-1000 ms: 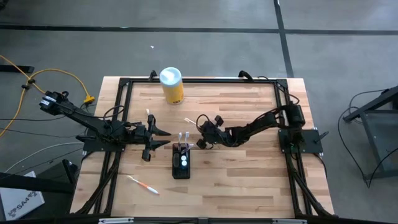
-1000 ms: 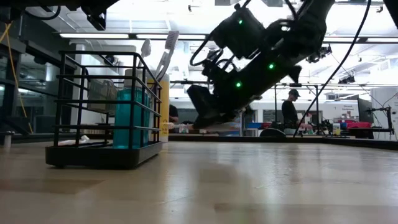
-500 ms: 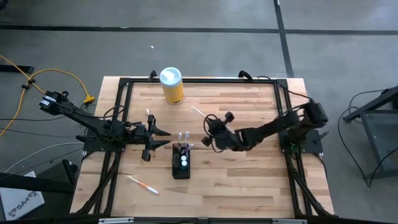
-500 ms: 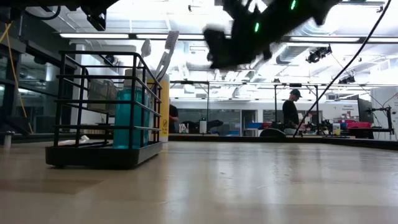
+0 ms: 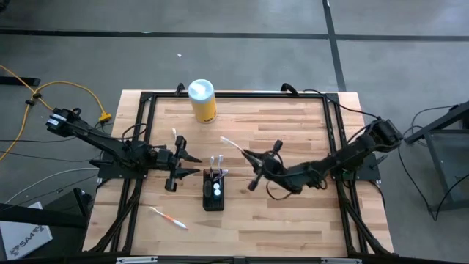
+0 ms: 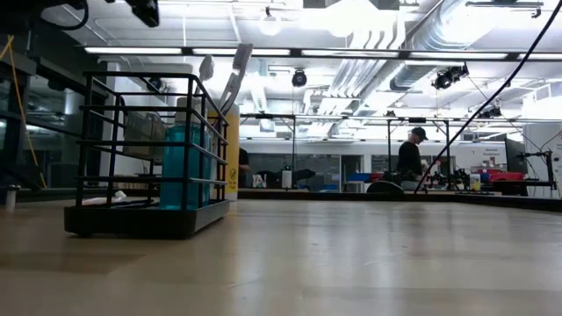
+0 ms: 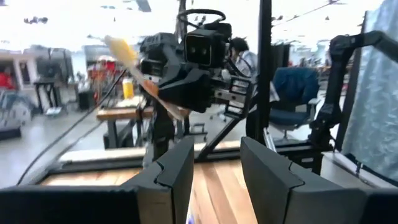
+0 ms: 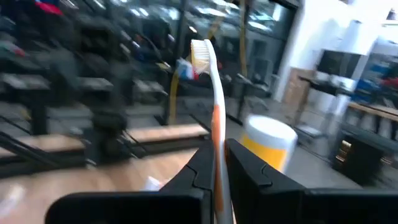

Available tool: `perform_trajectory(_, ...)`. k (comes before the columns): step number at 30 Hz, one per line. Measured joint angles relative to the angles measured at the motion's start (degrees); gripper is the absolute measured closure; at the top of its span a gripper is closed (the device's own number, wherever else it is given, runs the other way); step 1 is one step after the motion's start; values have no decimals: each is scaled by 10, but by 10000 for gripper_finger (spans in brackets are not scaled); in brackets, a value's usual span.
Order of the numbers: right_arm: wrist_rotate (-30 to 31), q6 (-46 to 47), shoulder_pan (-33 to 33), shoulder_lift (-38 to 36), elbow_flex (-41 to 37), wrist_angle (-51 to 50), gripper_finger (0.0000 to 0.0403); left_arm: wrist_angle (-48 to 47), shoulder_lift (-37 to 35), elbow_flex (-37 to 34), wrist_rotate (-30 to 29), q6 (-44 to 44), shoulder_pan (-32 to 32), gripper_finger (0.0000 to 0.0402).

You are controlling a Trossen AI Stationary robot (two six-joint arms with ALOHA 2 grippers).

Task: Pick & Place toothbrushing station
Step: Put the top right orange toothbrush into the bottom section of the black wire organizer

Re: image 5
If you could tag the yellow canister white lid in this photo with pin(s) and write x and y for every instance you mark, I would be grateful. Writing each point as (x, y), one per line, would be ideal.
(201, 91)

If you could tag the black floor bar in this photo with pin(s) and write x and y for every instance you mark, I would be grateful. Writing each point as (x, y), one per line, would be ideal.
(18, 81)

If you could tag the white purple toothbrush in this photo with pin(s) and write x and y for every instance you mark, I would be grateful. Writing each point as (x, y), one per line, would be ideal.
(224, 171)
(220, 160)
(212, 160)

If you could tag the grey metal bracket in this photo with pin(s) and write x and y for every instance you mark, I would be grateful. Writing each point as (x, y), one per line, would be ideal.
(135, 260)
(340, 261)

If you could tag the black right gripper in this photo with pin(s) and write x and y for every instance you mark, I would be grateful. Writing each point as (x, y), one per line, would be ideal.
(275, 168)

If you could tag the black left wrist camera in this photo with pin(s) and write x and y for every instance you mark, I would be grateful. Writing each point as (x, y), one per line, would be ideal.
(165, 154)

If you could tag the black equipment stand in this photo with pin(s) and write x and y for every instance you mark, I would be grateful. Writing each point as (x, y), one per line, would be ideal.
(36, 216)

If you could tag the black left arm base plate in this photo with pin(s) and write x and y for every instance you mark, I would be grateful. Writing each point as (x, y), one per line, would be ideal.
(110, 172)

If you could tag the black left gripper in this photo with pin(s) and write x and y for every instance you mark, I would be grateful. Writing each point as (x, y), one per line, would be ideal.
(171, 183)

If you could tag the white box with print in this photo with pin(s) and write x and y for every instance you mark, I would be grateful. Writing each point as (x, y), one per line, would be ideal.
(22, 238)

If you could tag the blue mouthwash bottle white cap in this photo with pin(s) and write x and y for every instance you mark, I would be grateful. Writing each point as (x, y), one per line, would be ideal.
(217, 192)
(216, 186)

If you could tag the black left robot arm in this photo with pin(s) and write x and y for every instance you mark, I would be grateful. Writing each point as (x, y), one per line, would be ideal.
(102, 139)

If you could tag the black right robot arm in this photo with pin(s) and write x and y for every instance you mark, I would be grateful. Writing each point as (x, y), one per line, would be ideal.
(348, 157)

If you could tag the dark metal side table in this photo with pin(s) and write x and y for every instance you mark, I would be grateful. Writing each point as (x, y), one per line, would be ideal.
(450, 165)

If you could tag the white orange toothbrush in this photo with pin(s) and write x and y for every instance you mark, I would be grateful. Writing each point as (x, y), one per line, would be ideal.
(174, 132)
(168, 217)
(229, 141)

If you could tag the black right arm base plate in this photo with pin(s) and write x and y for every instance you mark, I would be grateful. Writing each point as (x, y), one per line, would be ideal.
(370, 172)

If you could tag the black metal table frame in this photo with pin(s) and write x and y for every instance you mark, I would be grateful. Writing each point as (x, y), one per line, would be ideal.
(256, 95)

